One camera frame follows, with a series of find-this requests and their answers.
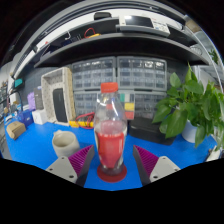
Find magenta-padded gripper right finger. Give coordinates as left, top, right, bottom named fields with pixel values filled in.
left=132, top=144, right=181, bottom=187

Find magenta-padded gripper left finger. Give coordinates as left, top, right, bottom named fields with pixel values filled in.
left=45, top=144, right=96, bottom=187

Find clear bottle with red label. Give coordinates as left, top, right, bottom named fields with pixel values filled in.
left=93, top=82, right=128, bottom=177

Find beige ceramic mug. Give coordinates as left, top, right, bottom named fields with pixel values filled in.
left=51, top=129, right=81, bottom=158

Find black box with white label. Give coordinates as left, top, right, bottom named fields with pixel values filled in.
left=128, top=116, right=176, bottom=146

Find yellow multimeter with red leads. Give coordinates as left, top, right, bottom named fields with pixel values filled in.
left=68, top=112, right=96, bottom=130

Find white power strip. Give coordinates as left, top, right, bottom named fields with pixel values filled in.
left=206, top=148, right=223, bottom=163

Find small white box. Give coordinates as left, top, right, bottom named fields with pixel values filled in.
left=31, top=109, right=48, bottom=126

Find green potted plant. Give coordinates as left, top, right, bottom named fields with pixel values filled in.
left=152, top=63, right=224, bottom=151

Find small cardboard box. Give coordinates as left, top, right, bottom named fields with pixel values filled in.
left=5, top=120, right=27, bottom=141

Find blue box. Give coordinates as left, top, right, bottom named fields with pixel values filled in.
left=16, top=109, right=34, bottom=128

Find grey small-parts drawer cabinet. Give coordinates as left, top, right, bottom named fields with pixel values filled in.
left=133, top=91, right=166, bottom=120
left=116, top=55, right=168, bottom=92
left=71, top=57, right=117, bottom=91
left=73, top=91, right=100, bottom=118

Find clear organizer box, coloured parts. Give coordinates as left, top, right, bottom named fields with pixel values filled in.
left=118, top=92, right=136, bottom=121

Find beige perforated box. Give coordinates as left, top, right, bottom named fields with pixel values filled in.
left=40, top=66, right=75, bottom=126

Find purple container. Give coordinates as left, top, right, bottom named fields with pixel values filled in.
left=27, top=91, right=36, bottom=112

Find dark grey flat box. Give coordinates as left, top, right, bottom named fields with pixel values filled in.
left=33, top=86, right=44, bottom=111

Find black shelf unit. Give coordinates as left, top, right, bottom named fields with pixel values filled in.
left=9, top=9, right=211, bottom=69

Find white shelf rack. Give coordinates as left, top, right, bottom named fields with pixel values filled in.
left=184, top=14, right=224, bottom=86

